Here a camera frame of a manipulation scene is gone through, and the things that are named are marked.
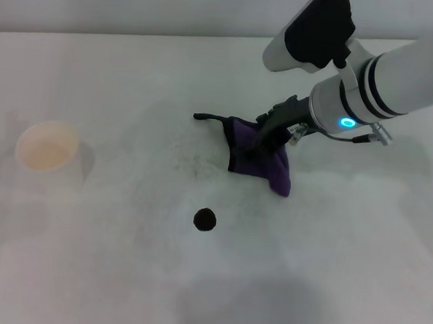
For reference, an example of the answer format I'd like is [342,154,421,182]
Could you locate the white paper cup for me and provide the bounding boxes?
[11,116,99,199]

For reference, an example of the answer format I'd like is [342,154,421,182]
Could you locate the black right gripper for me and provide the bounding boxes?
[239,90,314,168]

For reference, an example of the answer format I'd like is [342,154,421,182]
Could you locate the right wrist cable with plug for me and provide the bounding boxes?
[313,116,395,147]

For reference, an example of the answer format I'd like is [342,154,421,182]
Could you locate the clear plug with white label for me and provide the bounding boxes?
[285,120,311,148]

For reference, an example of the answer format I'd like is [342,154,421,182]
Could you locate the round black water stain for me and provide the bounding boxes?
[191,206,219,233]

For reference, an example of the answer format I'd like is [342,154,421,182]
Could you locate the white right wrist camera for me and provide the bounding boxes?
[260,0,360,79]

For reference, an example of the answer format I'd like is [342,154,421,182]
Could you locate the purple rag with black trim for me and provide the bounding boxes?
[187,111,298,198]

